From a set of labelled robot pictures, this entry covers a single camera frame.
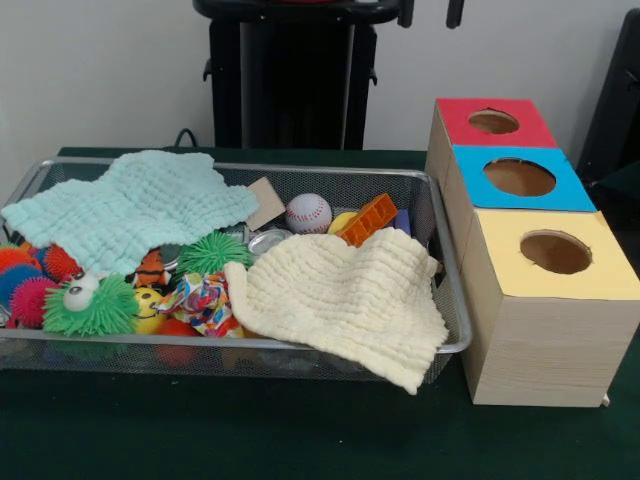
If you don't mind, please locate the white baseball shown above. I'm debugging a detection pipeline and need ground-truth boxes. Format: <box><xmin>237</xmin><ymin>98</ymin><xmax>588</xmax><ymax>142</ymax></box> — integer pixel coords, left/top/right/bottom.
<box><xmin>284</xmin><ymin>193</ymin><xmax>333</xmax><ymax>235</ymax></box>

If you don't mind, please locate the shallow metal mesh bin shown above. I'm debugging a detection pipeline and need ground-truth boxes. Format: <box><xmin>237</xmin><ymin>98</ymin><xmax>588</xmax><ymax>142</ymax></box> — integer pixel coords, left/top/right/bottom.
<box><xmin>0</xmin><ymin>155</ymin><xmax>474</xmax><ymax>386</ymax></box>

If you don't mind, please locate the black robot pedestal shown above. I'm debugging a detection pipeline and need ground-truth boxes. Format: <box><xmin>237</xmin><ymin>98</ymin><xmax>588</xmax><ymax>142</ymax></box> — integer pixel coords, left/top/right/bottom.
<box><xmin>192</xmin><ymin>0</ymin><xmax>416</xmax><ymax>151</ymax></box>

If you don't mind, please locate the yellow smiley ball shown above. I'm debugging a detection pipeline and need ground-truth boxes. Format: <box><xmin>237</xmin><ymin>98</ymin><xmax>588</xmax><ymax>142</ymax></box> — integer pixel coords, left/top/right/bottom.
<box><xmin>132</xmin><ymin>286</ymin><xmax>169</xmax><ymax>335</ymax></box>

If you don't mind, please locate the cream waffle cloth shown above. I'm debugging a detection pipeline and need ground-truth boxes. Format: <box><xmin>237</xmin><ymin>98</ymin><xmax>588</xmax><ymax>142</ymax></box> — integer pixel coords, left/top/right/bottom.
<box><xmin>223</xmin><ymin>227</ymin><xmax>450</xmax><ymax>396</ymax></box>

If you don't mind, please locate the black stand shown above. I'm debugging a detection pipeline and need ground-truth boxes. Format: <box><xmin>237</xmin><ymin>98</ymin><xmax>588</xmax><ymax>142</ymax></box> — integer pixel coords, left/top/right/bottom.
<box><xmin>574</xmin><ymin>7</ymin><xmax>640</xmax><ymax>176</ymax></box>

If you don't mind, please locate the green spiky toy with eyes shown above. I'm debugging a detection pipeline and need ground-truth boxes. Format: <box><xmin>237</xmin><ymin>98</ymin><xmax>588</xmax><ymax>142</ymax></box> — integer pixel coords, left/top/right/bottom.
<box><xmin>42</xmin><ymin>272</ymin><xmax>141</xmax><ymax>339</ymax></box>

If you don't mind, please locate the wooden box with three holes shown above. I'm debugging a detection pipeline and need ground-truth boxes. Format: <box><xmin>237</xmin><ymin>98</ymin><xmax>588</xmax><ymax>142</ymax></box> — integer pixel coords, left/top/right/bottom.
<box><xmin>424</xmin><ymin>97</ymin><xmax>640</xmax><ymax>409</ymax></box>

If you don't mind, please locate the black looped cable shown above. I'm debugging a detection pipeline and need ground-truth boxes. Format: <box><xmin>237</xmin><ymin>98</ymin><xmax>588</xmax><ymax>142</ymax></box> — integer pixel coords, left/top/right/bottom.
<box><xmin>172</xmin><ymin>127</ymin><xmax>202</xmax><ymax>150</ymax></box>

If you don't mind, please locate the mint green waffle cloth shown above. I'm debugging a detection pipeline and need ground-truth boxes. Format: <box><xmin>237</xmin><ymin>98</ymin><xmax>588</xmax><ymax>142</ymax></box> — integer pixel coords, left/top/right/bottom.
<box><xmin>0</xmin><ymin>149</ymin><xmax>260</xmax><ymax>277</ymax></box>

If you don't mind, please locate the orange toy brick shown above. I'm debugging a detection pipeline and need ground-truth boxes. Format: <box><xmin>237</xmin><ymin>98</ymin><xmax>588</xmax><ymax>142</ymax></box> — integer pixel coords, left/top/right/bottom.
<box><xmin>335</xmin><ymin>193</ymin><xmax>400</xmax><ymax>247</ymax></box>

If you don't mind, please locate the orange striped tiger plush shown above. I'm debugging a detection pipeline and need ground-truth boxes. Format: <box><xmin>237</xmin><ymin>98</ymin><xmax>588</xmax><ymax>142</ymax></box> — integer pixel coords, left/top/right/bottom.
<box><xmin>124</xmin><ymin>248</ymin><xmax>174</xmax><ymax>291</ymax></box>

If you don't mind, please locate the multicolour spiky caterpillar toy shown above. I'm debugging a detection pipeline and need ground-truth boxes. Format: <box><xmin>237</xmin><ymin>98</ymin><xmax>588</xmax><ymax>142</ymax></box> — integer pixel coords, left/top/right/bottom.
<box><xmin>0</xmin><ymin>242</ymin><xmax>84</xmax><ymax>330</ymax></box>

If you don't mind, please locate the green spiky ball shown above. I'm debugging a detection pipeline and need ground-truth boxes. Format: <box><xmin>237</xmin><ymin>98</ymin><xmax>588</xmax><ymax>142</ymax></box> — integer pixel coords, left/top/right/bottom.
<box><xmin>175</xmin><ymin>230</ymin><xmax>256</xmax><ymax>276</ymax></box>

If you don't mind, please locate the dark green table cloth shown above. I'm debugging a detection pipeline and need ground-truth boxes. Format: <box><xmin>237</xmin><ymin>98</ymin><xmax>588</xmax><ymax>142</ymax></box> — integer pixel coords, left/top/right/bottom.
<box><xmin>0</xmin><ymin>146</ymin><xmax>640</xmax><ymax>480</ymax></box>

